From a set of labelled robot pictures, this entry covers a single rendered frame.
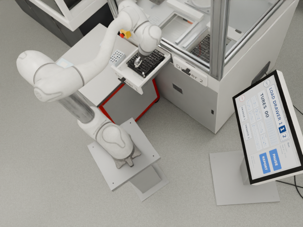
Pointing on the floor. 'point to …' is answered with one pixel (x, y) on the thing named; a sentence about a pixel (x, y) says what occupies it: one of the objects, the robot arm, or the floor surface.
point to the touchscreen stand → (237, 181)
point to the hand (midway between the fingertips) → (138, 62)
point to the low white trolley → (111, 81)
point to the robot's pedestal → (149, 182)
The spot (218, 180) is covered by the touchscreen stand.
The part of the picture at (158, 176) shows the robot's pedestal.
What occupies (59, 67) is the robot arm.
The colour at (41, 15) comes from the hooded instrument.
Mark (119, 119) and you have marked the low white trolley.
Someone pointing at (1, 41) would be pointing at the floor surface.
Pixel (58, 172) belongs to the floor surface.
